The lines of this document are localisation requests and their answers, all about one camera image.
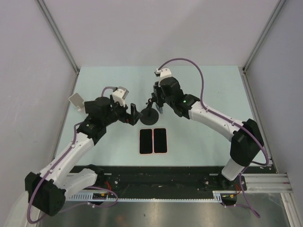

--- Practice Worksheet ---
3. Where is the white phone stand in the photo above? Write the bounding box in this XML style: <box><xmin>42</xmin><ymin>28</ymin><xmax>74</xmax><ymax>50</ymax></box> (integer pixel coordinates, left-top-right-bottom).
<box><xmin>68</xmin><ymin>93</ymin><xmax>85</xmax><ymax>112</ymax></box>

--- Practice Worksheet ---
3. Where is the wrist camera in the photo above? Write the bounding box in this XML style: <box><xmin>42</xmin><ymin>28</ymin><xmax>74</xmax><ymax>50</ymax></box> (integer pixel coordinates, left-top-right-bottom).
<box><xmin>154</xmin><ymin>68</ymin><xmax>172</xmax><ymax>81</ymax></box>
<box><xmin>112</xmin><ymin>87</ymin><xmax>129</xmax><ymax>107</ymax></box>

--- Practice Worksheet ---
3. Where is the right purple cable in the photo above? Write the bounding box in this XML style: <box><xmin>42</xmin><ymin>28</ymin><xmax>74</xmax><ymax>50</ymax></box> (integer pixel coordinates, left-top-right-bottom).
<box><xmin>157</xmin><ymin>58</ymin><xmax>269</xmax><ymax>218</ymax></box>

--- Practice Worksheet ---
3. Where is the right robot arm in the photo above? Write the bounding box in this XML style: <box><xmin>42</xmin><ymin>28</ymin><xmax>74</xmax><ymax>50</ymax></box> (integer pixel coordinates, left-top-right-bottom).
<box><xmin>151</xmin><ymin>77</ymin><xmax>264</xmax><ymax>190</ymax></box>

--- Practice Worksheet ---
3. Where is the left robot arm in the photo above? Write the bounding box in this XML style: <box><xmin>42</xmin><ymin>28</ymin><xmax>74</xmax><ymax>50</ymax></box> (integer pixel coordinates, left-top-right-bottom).
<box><xmin>25</xmin><ymin>96</ymin><xmax>141</xmax><ymax>216</ymax></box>

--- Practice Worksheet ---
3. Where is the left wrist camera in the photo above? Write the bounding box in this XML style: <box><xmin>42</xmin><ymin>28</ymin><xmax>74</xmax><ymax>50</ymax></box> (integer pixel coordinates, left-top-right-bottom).
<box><xmin>112</xmin><ymin>87</ymin><xmax>129</xmax><ymax>107</ymax></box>

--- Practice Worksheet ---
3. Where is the black round-base phone stand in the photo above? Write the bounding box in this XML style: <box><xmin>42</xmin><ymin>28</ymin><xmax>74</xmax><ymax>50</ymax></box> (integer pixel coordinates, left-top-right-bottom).
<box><xmin>140</xmin><ymin>98</ymin><xmax>159</xmax><ymax>126</ymax></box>

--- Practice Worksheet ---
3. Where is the pink case phone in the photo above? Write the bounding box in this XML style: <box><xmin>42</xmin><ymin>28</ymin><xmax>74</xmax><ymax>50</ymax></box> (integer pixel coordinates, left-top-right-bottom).
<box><xmin>139</xmin><ymin>129</ymin><xmax>153</xmax><ymax>155</ymax></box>
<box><xmin>153</xmin><ymin>128</ymin><xmax>168</xmax><ymax>154</ymax></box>

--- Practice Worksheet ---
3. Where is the white cable duct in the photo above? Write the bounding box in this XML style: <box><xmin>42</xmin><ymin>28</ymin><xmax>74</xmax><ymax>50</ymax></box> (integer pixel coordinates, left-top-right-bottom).
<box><xmin>66</xmin><ymin>190</ymin><xmax>227</xmax><ymax>203</ymax></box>

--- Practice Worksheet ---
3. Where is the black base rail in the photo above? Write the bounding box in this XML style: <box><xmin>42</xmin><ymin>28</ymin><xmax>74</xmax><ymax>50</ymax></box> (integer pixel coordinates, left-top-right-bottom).
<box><xmin>66</xmin><ymin>165</ymin><xmax>248</xmax><ymax>199</ymax></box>

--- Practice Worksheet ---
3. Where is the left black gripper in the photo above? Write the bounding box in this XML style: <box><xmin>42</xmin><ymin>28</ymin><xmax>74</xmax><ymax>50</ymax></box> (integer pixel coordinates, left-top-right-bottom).
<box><xmin>103</xmin><ymin>95</ymin><xmax>142</xmax><ymax>126</ymax></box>

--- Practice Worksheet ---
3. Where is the grey case phone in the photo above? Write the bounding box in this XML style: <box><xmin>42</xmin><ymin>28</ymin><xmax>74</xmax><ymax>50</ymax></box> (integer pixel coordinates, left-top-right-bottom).
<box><xmin>157</xmin><ymin>106</ymin><xmax>163</xmax><ymax>114</ymax></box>

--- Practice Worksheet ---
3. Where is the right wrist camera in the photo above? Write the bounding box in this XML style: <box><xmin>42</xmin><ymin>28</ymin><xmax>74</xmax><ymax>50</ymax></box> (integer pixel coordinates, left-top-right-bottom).
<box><xmin>154</xmin><ymin>68</ymin><xmax>172</xmax><ymax>81</ymax></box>

